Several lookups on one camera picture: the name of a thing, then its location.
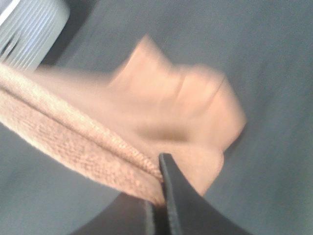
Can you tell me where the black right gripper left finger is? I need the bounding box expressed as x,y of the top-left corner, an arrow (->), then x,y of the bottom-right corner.
73,193 -> 157,235

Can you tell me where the grey perforated laundry basket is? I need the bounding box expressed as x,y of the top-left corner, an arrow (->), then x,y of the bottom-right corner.
0,0 -> 70,70

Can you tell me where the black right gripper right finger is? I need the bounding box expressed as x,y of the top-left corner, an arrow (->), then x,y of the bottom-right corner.
159,153 -> 247,235

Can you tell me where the brown towel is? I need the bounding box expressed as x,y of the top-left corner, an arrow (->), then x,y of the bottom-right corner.
0,37 -> 246,205

